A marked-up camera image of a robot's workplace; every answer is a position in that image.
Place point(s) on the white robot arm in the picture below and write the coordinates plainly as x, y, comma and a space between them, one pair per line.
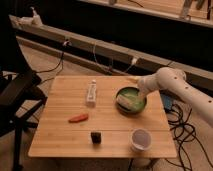
174, 81

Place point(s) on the white spray bottle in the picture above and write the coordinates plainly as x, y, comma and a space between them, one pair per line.
34, 20

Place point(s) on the white plug with cable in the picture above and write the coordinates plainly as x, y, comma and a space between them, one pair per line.
109, 70

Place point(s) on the black eraser block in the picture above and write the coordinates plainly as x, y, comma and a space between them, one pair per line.
96, 137

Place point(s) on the white tube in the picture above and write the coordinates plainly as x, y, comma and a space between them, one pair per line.
91, 94

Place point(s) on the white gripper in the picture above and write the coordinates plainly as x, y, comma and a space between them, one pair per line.
132, 97

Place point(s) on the orange carrot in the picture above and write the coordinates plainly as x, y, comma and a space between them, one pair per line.
78, 118

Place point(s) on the green bowl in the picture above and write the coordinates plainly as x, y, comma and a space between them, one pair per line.
128, 101

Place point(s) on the blue device on floor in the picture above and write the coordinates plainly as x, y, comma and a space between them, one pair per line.
167, 101

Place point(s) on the black chair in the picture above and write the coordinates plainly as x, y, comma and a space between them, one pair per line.
15, 92

